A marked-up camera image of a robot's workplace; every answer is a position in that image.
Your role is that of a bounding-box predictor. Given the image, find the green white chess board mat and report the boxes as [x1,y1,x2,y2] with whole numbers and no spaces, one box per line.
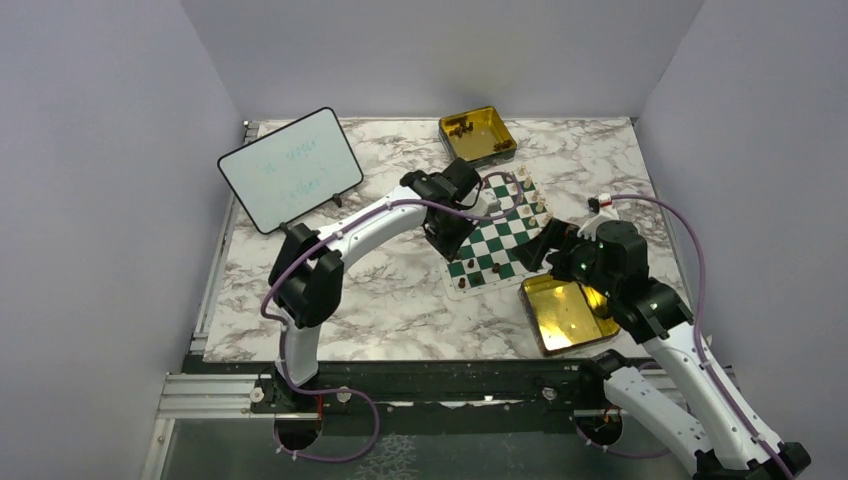
[440,166,576,303]

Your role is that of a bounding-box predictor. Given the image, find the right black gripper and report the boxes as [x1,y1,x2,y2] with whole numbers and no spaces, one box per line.
[513,216,618,297]

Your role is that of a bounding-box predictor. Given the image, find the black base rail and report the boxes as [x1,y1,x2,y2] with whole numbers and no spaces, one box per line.
[248,359,616,435]

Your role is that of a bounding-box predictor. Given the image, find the tin with dark pieces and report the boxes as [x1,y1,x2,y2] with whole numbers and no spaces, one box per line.
[438,106,517,166]

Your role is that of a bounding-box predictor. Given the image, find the empty gold tin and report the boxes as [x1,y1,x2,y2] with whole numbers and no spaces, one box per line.
[518,274,620,357]

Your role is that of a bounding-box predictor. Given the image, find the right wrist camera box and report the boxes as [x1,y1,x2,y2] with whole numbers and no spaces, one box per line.
[578,194,620,240]

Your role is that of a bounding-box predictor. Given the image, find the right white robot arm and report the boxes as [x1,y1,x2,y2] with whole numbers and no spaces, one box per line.
[511,219,812,479]

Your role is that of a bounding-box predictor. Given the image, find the white chess pieces group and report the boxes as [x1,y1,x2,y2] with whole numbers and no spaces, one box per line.
[497,166,553,228]

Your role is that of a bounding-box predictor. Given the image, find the small whiteboard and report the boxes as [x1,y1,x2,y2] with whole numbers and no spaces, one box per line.
[217,107,364,235]

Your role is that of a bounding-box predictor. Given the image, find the dark pieces in tin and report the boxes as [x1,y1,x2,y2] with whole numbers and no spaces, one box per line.
[442,117,516,155]

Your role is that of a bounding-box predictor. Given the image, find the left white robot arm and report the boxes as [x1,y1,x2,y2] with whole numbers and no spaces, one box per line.
[260,160,500,411]

